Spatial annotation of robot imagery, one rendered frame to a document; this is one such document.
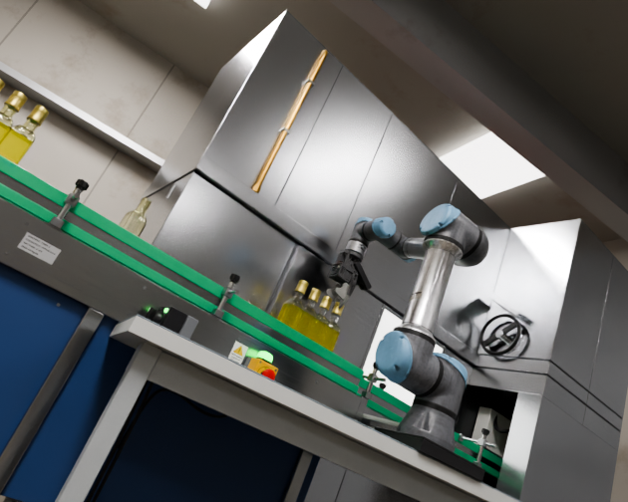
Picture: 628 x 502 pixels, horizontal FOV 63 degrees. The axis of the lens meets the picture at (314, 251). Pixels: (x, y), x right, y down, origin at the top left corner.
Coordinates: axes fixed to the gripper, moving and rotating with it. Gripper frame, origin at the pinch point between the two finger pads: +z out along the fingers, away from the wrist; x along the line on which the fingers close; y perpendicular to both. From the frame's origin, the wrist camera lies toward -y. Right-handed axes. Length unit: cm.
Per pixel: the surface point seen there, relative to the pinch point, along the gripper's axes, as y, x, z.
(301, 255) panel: 16.9, -10.4, -12.9
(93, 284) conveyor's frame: 77, 23, 35
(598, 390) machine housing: -142, 10, -28
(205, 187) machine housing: 60, -10, -15
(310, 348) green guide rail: 12.4, 15.1, 21.8
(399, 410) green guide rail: -40.3, 0.5, 23.1
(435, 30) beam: -21, -53, -202
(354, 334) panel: -19.0, -13.6, 2.0
